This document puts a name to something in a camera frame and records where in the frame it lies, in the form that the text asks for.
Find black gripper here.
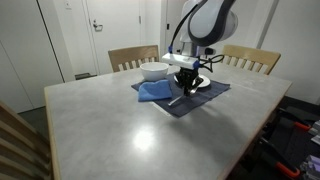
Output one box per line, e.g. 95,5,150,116
174,66,204,97

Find silver metal fork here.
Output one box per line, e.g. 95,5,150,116
167,79,205,107

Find white round plate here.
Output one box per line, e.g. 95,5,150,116
173,73,212,89

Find navy blue cloth placemat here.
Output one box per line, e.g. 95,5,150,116
130,70,231,119

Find light blue folded cloth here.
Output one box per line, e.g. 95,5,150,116
137,79,173,103

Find white ceramic bowl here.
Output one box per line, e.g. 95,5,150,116
139,61,169,82

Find light wooden slat-back chair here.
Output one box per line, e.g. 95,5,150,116
0,101,54,180
107,44,160,73
220,44,282,76

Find dark low floor item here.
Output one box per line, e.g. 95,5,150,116
74,72,98,81

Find black perforated mounting board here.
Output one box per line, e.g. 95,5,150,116
266,106,320,174

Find white bar wrist camera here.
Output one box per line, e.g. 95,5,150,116
161,52,201,71

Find black camera cable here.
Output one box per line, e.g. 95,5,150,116
198,54,225,74

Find silver door lever handle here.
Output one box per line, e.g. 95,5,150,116
92,19,104,33

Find black bar clamp orange handle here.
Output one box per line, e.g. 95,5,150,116
258,135,302,179
278,108,313,133

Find silver metal bracket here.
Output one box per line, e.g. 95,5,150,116
308,119,320,146

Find aluminium extrusion rail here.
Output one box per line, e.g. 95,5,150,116
299,154,320,180

